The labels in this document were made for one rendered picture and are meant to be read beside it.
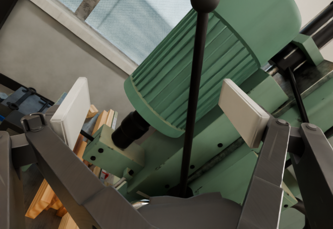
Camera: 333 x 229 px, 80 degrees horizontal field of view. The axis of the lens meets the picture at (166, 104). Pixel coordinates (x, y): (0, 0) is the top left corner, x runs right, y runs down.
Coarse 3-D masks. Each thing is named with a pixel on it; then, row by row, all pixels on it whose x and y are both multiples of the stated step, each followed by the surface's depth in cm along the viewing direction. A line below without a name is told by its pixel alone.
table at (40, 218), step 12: (60, 96) 72; (96, 120) 78; (36, 168) 48; (24, 180) 44; (36, 180) 46; (24, 192) 43; (36, 192) 44; (24, 204) 41; (48, 216) 43; (36, 228) 40; (48, 228) 41
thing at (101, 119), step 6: (102, 114) 77; (102, 120) 74; (96, 126) 72; (66, 216) 43; (60, 222) 43; (66, 222) 41; (72, 222) 42; (60, 228) 42; (66, 228) 40; (72, 228) 41
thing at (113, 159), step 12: (96, 132) 50; (108, 132) 49; (96, 144) 45; (108, 144) 46; (132, 144) 53; (84, 156) 46; (96, 156) 47; (108, 156) 47; (120, 156) 47; (132, 156) 50; (144, 156) 53; (108, 168) 49; (120, 168) 49; (132, 168) 50
